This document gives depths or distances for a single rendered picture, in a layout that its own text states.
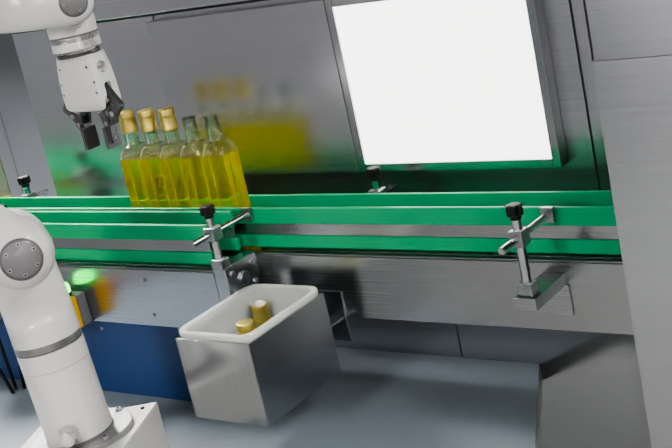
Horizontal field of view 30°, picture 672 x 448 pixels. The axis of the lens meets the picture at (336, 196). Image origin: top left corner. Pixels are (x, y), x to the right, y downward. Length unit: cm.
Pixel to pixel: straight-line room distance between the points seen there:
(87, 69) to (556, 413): 109
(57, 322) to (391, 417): 63
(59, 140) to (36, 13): 98
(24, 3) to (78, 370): 63
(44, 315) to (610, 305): 94
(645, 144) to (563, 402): 83
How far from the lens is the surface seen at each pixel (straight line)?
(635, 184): 174
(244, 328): 223
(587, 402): 240
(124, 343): 264
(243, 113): 254
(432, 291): 218
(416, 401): 235
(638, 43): 168
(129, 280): 252
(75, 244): 263
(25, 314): 219
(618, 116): 172
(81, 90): 217
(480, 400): 230
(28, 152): 565
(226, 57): 253
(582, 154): 219
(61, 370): 220
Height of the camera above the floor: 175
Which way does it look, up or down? 15 degrees down
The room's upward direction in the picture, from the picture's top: 12 degrees counter-clockwise
